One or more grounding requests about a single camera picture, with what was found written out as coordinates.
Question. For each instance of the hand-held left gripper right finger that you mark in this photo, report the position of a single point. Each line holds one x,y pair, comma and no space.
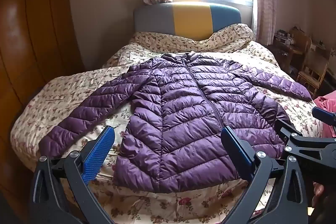
242,154

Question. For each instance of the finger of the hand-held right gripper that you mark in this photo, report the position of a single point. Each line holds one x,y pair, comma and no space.
287,132
324,116

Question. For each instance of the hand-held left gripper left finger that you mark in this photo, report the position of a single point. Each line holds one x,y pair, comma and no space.
98,154

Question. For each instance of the purple quilted down jacket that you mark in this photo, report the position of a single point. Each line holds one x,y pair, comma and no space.
189,119

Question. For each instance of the person's right hand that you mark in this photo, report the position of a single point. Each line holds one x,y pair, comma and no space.
319,195

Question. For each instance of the pink cloth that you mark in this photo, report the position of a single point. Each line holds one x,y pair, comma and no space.
326,103

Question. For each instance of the wooden chair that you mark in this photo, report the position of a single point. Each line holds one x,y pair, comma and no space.
311,61

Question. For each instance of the floral quilted bedspread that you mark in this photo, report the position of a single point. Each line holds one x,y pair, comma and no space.
78,92

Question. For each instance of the cluttered wooden desk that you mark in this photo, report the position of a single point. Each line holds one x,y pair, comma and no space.
284,43

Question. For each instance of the floral pillow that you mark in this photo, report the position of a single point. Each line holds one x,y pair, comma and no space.
183,40

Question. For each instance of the wooden wardrobe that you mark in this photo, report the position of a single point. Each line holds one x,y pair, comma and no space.
34,37

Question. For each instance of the grey yellow teal headboard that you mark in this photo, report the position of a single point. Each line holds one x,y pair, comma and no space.
189,18

